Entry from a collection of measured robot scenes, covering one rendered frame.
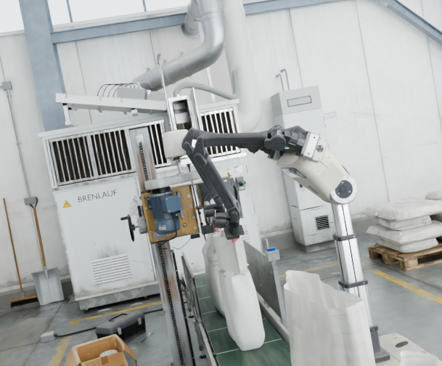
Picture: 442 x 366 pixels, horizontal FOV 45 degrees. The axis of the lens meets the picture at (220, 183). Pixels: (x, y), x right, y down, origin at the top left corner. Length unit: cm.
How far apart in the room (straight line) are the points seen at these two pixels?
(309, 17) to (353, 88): 120
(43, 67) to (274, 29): 319
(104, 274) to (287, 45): 406
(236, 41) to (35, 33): 252
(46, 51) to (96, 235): 248
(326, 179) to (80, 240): 395
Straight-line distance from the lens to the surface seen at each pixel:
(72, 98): 584
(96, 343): 445
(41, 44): 724
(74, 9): 778
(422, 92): 850
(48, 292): 740
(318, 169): 269
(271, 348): 312
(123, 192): 611
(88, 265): 623
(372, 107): 813
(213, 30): 579
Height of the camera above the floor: 149
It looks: 3 degrees down
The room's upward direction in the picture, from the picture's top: 10 degrees counter-clockwise
